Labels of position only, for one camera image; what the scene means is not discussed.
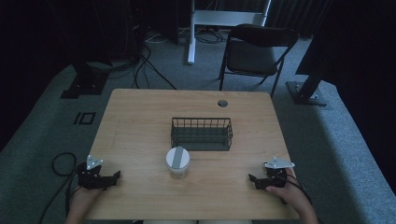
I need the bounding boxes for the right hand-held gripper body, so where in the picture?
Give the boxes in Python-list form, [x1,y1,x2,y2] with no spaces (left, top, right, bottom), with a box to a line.
[263,156,296,189]

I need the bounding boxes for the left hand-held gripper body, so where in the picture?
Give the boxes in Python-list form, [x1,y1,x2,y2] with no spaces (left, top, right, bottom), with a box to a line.
[77,154,110,191]

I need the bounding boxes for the white jar with grey-striped lid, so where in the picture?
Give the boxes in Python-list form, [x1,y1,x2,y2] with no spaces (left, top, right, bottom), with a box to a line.
[164,146,191,180]

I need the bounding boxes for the black wire basket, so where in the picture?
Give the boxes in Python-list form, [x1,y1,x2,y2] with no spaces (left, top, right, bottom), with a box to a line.
[170,117,234,153]

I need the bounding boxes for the person's left hand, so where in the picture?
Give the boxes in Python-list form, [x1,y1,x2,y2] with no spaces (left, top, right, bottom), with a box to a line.
[70,185,105,215]

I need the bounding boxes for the person's right hand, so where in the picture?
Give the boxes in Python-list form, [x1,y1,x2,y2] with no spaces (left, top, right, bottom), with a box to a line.
[265,167,308,214]

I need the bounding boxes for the black stand with square base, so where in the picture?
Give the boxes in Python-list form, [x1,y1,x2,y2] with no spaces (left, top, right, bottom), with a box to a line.
[59,59,110,100]

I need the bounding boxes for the black folding chair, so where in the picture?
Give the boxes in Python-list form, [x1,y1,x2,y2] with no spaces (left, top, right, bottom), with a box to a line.
[218,23,300,99]

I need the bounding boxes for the dark curtain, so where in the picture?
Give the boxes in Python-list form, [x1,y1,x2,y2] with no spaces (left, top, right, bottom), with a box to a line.
[295,0,396,194]

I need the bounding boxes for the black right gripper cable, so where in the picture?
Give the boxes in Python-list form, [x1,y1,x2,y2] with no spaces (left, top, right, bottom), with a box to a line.
[274,172,313,206]

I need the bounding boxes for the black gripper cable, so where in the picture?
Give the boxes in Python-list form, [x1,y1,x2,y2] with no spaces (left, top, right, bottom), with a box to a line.
[37,151,79,224]
[274,172,313,206]

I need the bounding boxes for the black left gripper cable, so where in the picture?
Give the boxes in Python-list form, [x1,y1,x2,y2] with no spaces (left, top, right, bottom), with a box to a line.
[37,151,79,224]

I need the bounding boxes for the black stand with bolted base plate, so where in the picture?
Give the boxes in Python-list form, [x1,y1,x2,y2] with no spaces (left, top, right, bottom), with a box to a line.
[286,63,329,107]

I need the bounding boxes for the black floor cables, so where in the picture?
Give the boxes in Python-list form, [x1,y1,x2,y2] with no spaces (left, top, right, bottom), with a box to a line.
[106,43,178,91]

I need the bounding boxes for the white desk frame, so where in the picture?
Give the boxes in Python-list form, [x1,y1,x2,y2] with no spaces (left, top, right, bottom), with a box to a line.
[187,0,273,66]

